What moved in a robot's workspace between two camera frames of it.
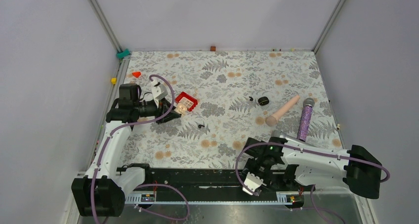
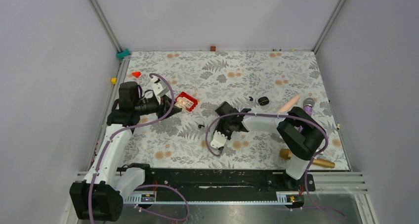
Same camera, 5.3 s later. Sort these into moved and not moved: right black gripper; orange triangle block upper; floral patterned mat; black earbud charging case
Moved: right black gripper
Not moved: floral patterned mat; orange triangle block upper; black earbud charging case
